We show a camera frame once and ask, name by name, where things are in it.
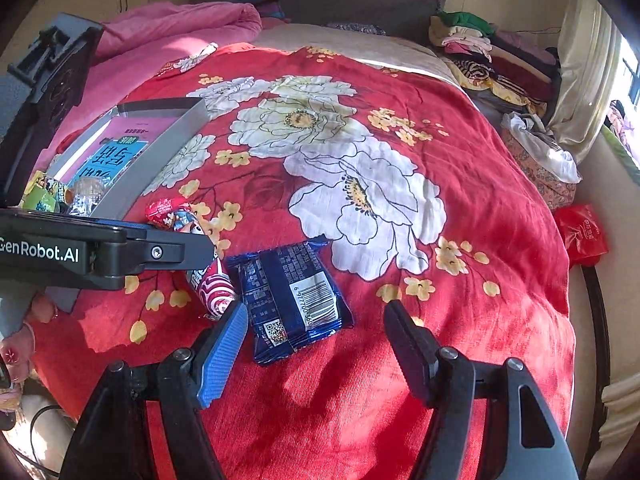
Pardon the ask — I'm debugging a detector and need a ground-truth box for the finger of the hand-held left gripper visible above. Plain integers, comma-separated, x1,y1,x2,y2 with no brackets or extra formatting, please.
120,225,217,277

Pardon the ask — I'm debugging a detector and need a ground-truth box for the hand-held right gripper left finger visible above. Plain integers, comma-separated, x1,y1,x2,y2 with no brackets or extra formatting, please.
59,301,249,480

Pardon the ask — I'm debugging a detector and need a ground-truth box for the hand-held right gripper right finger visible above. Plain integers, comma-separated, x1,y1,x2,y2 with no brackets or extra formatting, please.
383,300,581,480

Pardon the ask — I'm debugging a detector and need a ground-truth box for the red white candy packet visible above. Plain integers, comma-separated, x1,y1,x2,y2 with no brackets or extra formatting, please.
145,198,236,322

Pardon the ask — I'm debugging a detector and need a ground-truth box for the blue snack packet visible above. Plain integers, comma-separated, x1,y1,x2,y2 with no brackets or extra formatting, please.
226,235,356,366

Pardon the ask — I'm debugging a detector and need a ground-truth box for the grey cardboard box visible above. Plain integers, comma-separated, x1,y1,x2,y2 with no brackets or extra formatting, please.
47,98,208,221

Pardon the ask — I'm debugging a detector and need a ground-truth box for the person's left hand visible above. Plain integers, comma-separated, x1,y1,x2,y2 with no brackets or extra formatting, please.
0,294,57,428

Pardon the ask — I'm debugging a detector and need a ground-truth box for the pink book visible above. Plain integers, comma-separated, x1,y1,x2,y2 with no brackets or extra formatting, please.
65,115,173,196

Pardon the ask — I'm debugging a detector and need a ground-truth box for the red floral blanket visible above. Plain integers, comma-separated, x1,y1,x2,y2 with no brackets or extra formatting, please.
27,42,576,480

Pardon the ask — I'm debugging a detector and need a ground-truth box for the red plastic bag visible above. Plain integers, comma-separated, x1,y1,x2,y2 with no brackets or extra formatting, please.
554,203,610,267

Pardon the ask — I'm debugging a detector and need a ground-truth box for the floral fabric bag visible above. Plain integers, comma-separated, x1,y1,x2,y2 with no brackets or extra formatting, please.
502,130,576,211

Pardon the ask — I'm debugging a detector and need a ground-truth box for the pink quilt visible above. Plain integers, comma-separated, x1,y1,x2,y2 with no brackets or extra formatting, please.
45,1,263,161

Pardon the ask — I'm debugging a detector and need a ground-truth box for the white radiator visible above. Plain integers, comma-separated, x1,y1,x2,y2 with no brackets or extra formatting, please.
600,372,640,423

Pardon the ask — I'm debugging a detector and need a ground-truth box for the white cloth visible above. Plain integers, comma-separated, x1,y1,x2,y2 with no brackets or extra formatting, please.
501,111,583,184

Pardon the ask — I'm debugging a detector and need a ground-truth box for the beige bed sheet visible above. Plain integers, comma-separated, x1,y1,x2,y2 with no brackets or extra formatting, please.
252,22,461,86

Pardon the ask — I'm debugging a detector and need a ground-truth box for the blue purple pillow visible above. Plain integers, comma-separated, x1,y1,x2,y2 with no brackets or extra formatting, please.
235,0,291,23

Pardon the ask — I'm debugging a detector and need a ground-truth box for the green windowsill mat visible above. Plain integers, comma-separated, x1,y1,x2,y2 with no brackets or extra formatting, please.
602,125,640,186

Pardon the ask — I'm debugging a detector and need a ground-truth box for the dark patterned cloth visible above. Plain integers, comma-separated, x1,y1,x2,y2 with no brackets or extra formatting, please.
325,21,387,37

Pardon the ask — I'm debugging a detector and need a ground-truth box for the stack of folded clothes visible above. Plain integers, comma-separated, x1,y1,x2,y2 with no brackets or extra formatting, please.
429,10,561,118

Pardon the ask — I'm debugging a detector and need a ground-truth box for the purple clothes pile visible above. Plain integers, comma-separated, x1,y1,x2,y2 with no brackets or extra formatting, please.
605,100,633,146

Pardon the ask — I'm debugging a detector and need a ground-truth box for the cream curtain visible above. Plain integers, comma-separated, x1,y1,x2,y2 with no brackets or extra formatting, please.
547,0,623,163

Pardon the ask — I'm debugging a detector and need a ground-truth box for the window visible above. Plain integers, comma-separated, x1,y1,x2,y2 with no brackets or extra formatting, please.
607,30,640,111

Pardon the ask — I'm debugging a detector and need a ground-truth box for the black cable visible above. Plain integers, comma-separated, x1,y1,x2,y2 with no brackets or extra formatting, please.
29,404,66,478

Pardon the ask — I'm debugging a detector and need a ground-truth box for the dark bed frame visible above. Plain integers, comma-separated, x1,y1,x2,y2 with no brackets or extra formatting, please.
580,262,618,466

